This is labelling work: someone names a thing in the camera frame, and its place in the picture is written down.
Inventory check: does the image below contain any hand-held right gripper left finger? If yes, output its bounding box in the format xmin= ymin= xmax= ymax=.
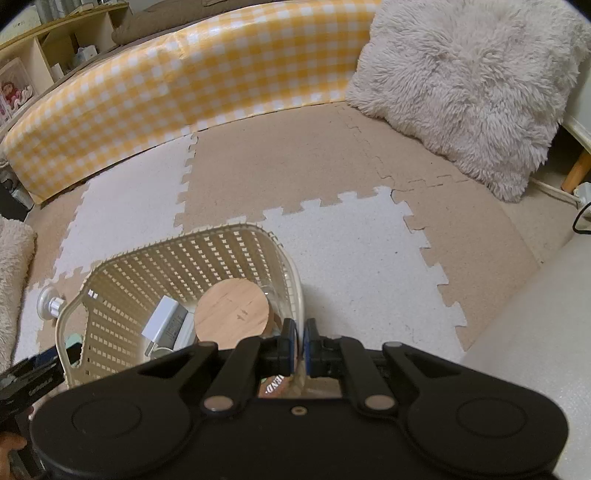
xmin=137 ymin=318 xmax=297 ymax=415

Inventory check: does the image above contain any white table with wooden leg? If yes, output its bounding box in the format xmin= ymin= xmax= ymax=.
xmin=560 ymin=113 xmax=591 ymax=193

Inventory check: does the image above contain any person's left hand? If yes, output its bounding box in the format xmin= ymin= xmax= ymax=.
xmin=0 ymin=435 xmax=28 ymax=480

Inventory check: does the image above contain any dark storage bin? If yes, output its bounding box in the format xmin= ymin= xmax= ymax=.
xmin=0 ymin=178 xmax=36 ymax=219

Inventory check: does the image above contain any wooden shelf unit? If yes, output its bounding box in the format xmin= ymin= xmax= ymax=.
xmin=0 ymin=2 xmax=133 ymax=139

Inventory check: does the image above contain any round wooden lid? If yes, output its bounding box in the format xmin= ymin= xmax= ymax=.
xmin=194 ymin=278 xmax=271 ymax=352

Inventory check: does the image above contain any cream plastic lattice basket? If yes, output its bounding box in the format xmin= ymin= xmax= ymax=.
xmin=54 ymin=222 xmax=307 ymax=389

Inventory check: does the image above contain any fluffy white pillow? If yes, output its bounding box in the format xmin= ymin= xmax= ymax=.
xmin=345 ymin=0 xmax=591 ymax=203

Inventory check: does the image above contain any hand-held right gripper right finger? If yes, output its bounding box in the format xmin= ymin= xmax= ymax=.
xmin=305 ymin=319 xmax=464 ymax=419

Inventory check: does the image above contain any white rectangular box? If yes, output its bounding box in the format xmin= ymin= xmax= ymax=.
xmin=141 ymin=296 xmax=197 ymax=357

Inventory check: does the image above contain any doll picture box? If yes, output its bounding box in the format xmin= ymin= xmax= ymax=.
xmin=0 ymin=58 xmax=36 ymax=123

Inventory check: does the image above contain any white cable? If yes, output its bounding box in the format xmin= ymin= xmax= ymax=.
xmin=531 ymin=178 xmax=583 ymax=204

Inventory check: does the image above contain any black cable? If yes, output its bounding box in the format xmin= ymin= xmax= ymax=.
xmin=573 ymin=200 xmax=591 ymax=236

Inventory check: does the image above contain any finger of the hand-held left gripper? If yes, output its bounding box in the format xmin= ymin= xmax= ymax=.
xmin=54 ymin=344 xmax=85 ymax=371

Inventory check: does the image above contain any yellow checkered padded panel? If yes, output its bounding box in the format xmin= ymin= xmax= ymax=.
xmin=0 ymin=0 xmax=382 ymax=206

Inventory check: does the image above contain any white suction hook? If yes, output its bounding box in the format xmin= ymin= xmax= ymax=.
xmin=37 ymin=286 xmax=68 ymax=320

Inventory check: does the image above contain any fluffy beige blanket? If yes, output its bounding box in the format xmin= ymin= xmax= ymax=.
xmin=0 ymin=216 xmax=38 ymax=376

